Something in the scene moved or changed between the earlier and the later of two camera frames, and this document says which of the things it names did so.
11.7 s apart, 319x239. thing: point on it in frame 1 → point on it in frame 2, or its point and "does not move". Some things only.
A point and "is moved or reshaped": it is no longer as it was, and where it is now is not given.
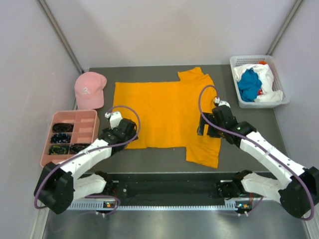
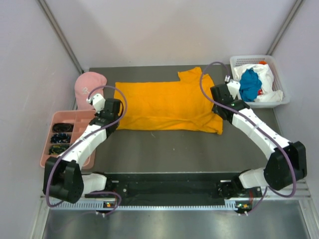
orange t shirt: x=168 y=113 is moved or reshaped
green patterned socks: x=59 y=149 does not move
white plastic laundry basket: x=278 y=84 does not move
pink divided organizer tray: x=71 y=132 does not move
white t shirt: x=269 y=94 does not move
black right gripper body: x=222 y=134 → x=215 y=109
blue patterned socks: x=61 y=138 does not move
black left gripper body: x=108 y=130 → x=98 y=115
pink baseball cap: x=89 y=87 does not move
